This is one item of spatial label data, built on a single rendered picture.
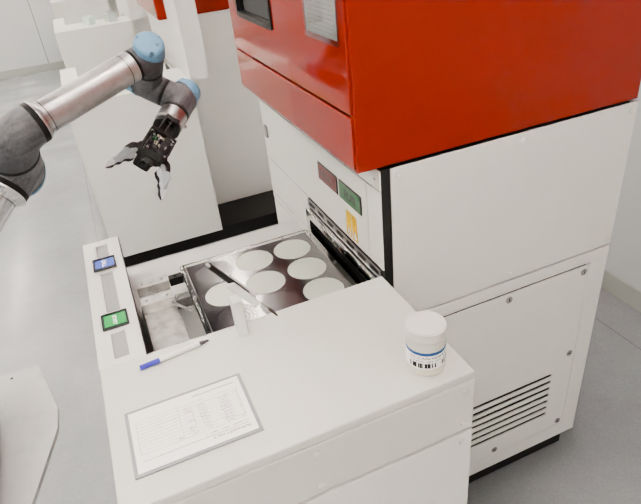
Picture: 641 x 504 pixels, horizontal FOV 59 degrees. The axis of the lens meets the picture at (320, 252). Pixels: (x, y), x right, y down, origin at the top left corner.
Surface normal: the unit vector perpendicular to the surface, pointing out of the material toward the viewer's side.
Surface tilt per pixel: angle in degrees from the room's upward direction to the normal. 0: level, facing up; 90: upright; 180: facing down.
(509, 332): 90
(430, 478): 90
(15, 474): 0
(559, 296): 90
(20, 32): 90
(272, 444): 0
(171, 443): 0
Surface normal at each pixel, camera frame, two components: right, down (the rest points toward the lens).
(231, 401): -0.10, -0.84
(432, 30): 0.39, 0.45
